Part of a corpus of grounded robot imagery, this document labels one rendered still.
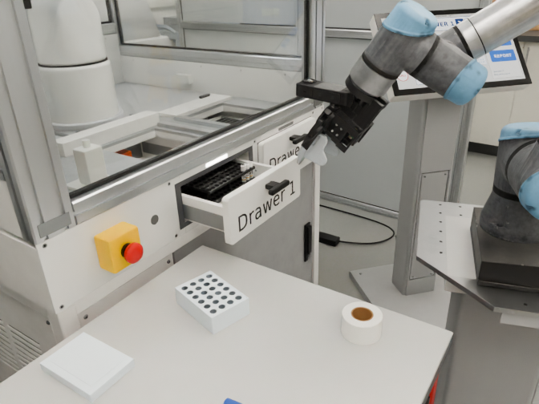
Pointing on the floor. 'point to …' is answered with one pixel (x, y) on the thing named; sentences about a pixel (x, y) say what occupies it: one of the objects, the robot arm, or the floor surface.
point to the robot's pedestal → (482, 340)
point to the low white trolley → (249, 347)
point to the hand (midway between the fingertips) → (303, 154)
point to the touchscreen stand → (440, 187)
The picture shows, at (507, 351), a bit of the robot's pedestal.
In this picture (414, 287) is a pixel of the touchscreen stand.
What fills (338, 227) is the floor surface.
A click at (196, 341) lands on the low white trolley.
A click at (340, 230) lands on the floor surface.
